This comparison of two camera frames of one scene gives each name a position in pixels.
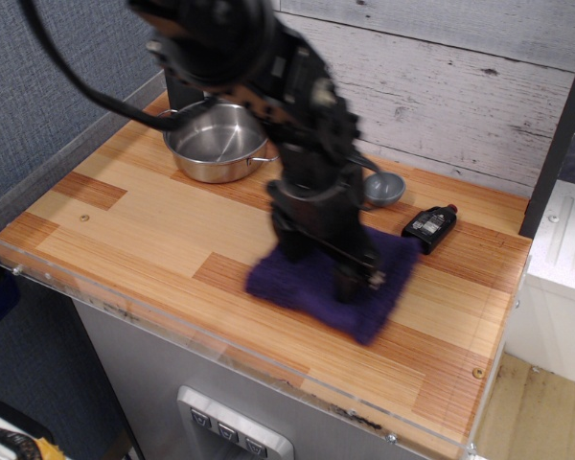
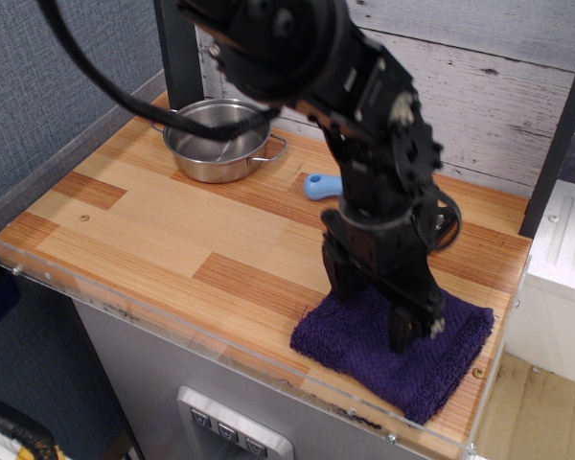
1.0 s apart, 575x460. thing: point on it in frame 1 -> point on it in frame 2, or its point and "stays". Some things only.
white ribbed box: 553,324 stays
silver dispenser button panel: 210,429 stays
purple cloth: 308,286 -> 350,336
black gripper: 316,196 -> 383,248
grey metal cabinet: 140,372 stays
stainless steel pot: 221,143 stays
